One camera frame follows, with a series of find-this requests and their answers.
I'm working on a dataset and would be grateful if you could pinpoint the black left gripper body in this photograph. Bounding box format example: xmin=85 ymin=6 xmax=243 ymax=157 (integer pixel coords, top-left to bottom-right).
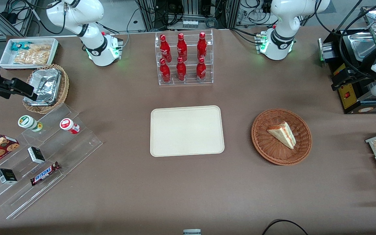
xmin=350 ymin=61 xmax=376 ymax=88

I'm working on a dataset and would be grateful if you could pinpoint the triangular white bread sandwich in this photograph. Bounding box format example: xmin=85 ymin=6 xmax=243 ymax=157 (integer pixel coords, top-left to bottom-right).
xmin=267 ymin=121 xmax=297 ymax=150

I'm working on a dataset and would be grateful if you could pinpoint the light wicker basket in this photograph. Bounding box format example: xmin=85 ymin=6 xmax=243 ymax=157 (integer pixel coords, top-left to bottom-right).
xmin=23 ymin=64 xmax=70 ymax=114

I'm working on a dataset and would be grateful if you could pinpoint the round brown wicker basket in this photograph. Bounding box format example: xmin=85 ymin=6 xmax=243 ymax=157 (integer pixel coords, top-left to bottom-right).
xmin=251 ymin=108 xmax=312 ymax=166

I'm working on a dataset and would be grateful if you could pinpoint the beige rectangular plastic tray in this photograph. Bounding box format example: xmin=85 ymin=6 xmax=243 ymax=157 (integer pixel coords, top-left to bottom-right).
xmin=150 ymin=105 xmax=225 ymax=157

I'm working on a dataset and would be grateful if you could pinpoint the black food warmer machine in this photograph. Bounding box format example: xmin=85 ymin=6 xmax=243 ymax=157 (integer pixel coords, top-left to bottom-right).
xmin=318 ymin=5 xmax=376 ymax=115

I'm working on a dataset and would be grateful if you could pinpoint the white rectangular plastic bin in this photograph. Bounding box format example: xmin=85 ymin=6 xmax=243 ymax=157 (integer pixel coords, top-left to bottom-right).
xmin=0 ymin=38 xmax=59 ymax=71

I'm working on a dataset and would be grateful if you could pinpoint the silver foil container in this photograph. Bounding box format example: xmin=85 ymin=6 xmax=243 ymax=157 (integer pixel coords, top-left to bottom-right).
xmin=24 ymin=68 xmax=62 ymax=106

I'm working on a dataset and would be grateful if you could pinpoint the steel warmer pan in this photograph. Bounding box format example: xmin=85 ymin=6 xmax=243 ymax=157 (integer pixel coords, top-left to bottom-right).
xmin=350 ymin=33 xmax=376 ymax=61

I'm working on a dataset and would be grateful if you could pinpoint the clear bag of chips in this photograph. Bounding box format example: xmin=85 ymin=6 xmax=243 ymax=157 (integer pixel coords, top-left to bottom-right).
xmin=13 ymin=44 xmax=52 ymax=65

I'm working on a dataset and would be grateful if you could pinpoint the green lid white cup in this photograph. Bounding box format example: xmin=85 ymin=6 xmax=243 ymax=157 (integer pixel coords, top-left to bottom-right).
xmin=18 ymin=115 xmax=43 ymax=132

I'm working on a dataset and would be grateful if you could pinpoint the blue snack packet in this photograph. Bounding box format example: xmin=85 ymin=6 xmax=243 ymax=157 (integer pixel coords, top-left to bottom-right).
xmin=11 ymin=41 xmax=33 ymax=52

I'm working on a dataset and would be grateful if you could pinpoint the red lid white cup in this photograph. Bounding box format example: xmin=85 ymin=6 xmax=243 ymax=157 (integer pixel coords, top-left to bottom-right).
xmin=60 ymin=118 xmax=80 ymax=134

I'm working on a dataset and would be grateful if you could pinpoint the small black carton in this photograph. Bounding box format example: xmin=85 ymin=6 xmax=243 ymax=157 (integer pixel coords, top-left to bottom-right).
xmin=0 ymin=168 xmax=18 ymax=184
xmin=27 ymin=147 xmax=46 ymax=164

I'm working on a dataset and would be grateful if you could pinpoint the clear acrylic stepped shelf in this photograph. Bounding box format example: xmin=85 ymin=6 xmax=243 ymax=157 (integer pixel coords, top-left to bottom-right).
xmin=0 ymin=104 xmax=103 ymax=220

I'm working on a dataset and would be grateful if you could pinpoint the brown snickers bar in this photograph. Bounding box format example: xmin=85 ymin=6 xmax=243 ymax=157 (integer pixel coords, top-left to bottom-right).
xmin=30 ymin=162 xmax=61 ymax=186

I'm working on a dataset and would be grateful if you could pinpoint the red cola bottle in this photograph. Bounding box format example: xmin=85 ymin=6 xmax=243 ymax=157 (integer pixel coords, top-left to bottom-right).
xmin=176 ymin=57 xmax=187 ymax=81
xmin=196 ymin=57 xmax=207 ymax=81
xmin=197 ymin=32 xmax=208 ymax=60
xmin=160 ymin=58 xmax=171 ymax=83
xmin=160 ymin=34 xmax=172 ymax=62
xmin=177 ymin=33 xmax=188 ymax=62

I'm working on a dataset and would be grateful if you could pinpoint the clear acrylic bottle rack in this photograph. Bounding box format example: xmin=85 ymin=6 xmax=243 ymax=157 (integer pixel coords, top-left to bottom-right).
xmin=155 ymin=29 xmax=214 ymax=86

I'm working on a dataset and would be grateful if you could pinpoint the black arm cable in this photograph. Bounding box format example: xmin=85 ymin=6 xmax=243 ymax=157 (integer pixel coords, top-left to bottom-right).
xmin=315 ymin=0 xmax=376 ymax=86

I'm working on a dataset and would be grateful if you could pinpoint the black floor cable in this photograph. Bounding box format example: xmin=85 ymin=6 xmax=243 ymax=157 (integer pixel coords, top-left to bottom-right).
xmin=262 ymin=219 xmax=309 ymax=235

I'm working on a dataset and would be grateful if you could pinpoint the aluminium equipment frame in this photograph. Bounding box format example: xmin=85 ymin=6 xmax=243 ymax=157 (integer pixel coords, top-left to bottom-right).
xmin=136 ymin=0 xmax=241 ymax=30

